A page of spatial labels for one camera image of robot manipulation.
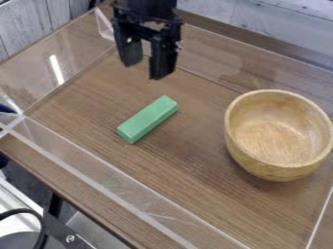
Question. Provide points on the black table leg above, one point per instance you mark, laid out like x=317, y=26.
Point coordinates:
x=55, y=206

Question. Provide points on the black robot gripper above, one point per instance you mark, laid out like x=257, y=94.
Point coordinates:
x=150, y=20

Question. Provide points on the clear acrylic front barrier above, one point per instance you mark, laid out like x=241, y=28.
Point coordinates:
x=145, y=217

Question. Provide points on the brown wooden bowl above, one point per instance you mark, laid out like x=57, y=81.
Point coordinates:
x=279, y=134

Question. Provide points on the green rectangular block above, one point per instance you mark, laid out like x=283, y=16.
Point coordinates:
x=147, y=119

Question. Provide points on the grey metal base plate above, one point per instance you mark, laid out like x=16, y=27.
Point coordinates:
x=59, y=232

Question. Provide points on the clear acrylic corner bracket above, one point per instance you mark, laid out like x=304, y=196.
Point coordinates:
x=105, y=26

